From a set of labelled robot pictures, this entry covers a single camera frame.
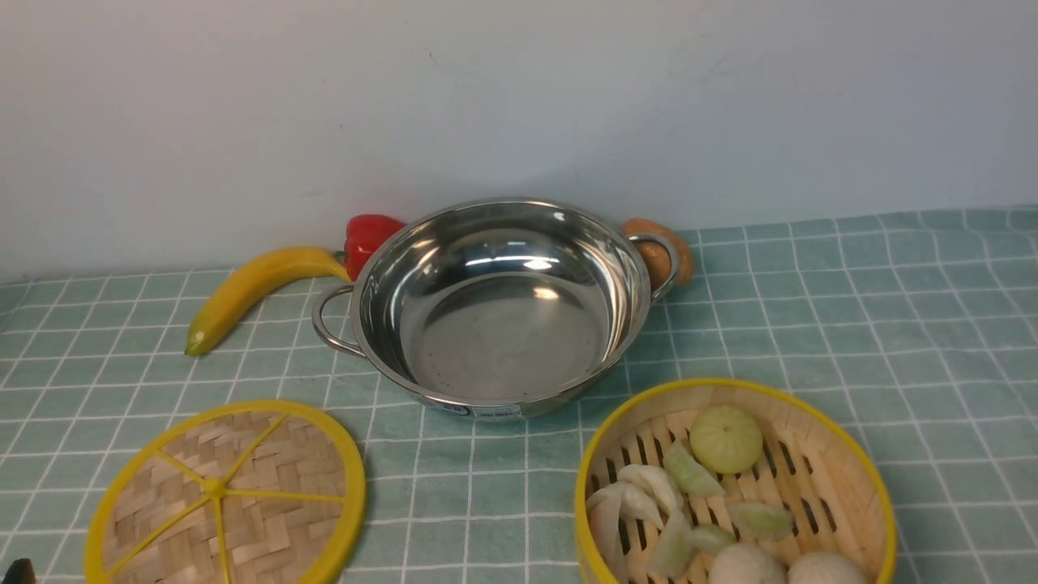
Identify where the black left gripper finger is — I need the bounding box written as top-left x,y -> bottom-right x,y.
1,558 -> 36,584

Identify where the yellow woven steamer lid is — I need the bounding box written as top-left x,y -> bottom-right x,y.
83,399 -> 368,583

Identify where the bamboo steamer basket yellow rim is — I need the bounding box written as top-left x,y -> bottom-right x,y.
574,378 -> 898,583

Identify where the stainless steel pot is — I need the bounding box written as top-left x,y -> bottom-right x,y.
311,197 -> 679,421

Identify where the yellow banana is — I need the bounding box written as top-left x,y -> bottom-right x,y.
184,247 -> 353,356

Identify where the red bell pepper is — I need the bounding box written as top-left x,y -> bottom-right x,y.
342,213 -> 405,281

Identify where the white dumpling left edge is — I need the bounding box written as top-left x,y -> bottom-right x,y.
585,482 -> 628,583

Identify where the white dumpling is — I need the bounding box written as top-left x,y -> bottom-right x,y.
616,464 -> 684,530

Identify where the green dumpling lower left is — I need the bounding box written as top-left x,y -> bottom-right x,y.
646,513 -> 696,580

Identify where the green dumpling upper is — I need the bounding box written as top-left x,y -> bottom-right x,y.
663,440 -> 726,499

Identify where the small green dumpling centre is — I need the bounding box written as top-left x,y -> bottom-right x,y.
689,524 -> 737,556

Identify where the round green bun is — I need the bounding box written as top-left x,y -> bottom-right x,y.
689,404 -> 764,475

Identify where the white bun left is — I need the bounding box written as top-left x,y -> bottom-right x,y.
708,543 -> 788,584

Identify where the white bun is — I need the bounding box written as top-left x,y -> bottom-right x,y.
788,551 -> 870,584
708,543 -> 788,584

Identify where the green dumpling right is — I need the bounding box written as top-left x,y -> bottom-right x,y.
729,501 -> 795,541

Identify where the white bun right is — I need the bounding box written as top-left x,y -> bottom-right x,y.
788,551 -> 870,584

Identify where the green checkered tablecloth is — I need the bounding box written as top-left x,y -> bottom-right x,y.
1,208 -> 1037,583

